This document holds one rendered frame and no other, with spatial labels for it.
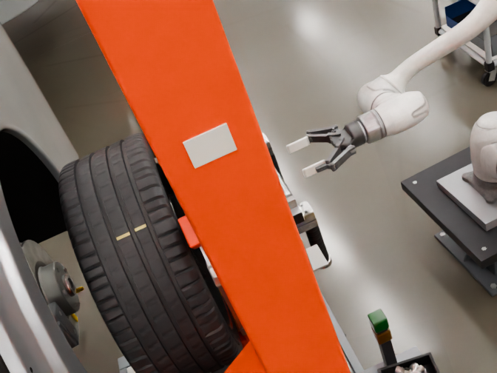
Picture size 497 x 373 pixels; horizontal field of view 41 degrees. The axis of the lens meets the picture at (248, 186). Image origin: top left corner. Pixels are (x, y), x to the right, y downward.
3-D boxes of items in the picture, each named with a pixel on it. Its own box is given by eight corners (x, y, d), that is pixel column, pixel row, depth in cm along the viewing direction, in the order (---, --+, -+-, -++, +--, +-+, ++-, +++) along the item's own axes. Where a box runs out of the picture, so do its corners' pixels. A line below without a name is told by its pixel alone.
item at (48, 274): (51, 263, 201) (1, 227, 173) (75, 253, 202) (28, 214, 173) (80, 361, 188) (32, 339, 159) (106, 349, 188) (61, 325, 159)
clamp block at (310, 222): (278, 229, 164) (272, 214, 161) (311, 214, 165) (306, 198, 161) (285, 241, 160) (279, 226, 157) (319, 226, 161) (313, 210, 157)
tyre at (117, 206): (42, 119, 176) (78, 311, 130) (123, 83, 177) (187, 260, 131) (136, 260, 223) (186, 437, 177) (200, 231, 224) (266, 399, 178)
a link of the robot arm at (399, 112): (390, 144, 193) (373, 131, 205) (438, 122, 193) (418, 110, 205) (380, 112, 188) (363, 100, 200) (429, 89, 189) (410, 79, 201)
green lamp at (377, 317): (369, 323, 169) (366, 314, 167) (383, 317, 170) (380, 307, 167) (376, 334, 166) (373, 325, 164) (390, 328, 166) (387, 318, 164)
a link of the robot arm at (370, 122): (374, 128, 202) (356, 135, 201) (368, 103, 196) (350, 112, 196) (387, 143, 194) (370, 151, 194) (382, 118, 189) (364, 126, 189)
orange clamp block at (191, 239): (181, 222, 151) (176, 219, 142) (212, 208, 152) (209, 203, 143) (193, 249, 151) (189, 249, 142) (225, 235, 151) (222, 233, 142)
